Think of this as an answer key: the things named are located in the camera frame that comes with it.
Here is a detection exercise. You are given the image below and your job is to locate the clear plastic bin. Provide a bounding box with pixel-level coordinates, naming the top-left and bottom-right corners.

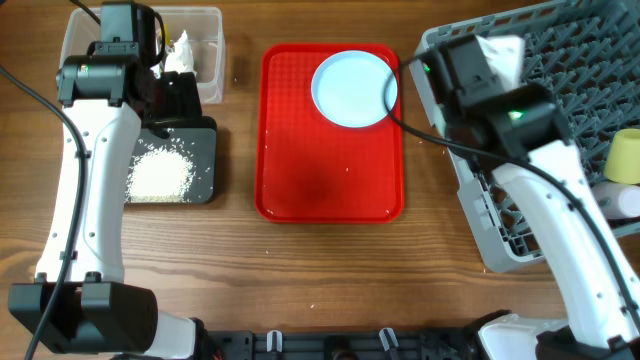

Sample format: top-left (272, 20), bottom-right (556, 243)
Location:
top-left (58, 6), bottom-right (226, 105)

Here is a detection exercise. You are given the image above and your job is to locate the yellow plastic cup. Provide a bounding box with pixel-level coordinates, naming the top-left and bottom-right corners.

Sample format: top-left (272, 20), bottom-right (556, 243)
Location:
top-left (604, 128), bottom-right (640, 185)

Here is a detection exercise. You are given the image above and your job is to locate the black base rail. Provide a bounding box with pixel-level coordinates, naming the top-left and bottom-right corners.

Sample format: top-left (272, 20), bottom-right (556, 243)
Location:
top-left (191, 327), bottom-right (494, 360)

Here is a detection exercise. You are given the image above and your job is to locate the black plastic tray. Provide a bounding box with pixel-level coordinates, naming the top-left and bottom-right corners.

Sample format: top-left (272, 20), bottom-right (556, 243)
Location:
top-left (124, 115), bottom-right (219, 206)

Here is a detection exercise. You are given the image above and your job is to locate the white tissue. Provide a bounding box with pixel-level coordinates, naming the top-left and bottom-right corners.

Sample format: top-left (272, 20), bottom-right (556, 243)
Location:
top-left (164, 31), bottom-right (196, 74)

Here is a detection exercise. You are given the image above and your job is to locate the pink plastic cup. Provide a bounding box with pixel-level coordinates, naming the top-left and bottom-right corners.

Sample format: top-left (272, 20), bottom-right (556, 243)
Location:
top-left (592, 182), bottom-right (639, 220)

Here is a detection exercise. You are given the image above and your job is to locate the white rice pile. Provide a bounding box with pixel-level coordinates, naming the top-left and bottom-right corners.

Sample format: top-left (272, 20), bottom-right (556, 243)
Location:
top-left (124, 128), bottom-right (214, 204)

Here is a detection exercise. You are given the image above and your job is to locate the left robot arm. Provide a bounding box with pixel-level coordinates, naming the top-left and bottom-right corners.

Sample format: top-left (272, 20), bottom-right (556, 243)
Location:
top-left (8, 1), bottom-right (221, 359)

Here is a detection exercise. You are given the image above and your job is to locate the light blue plate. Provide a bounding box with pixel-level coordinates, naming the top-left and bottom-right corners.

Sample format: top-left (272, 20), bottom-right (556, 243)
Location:
top-left (310, 50), bottom-right (399, 128)

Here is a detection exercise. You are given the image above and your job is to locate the red serving tray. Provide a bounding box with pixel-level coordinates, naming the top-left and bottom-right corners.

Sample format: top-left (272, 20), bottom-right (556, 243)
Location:
top-left (254, 43), bottom-right (405, 224)

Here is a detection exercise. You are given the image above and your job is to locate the grey dishwasher rack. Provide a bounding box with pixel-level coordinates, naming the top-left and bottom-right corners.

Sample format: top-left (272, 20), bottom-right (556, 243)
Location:
top-left (416, 1), bottom-right (639, 272)

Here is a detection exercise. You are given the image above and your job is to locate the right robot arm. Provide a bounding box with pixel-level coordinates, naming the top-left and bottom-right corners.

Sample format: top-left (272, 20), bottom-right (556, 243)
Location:
top-left (421, 36), bottom-right (639, 359)

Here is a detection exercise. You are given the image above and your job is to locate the yellow candy wrapper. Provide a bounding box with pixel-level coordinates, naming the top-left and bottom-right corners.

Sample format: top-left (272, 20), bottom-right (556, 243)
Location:
top-left (156, 25), bottom-right (169, 53)

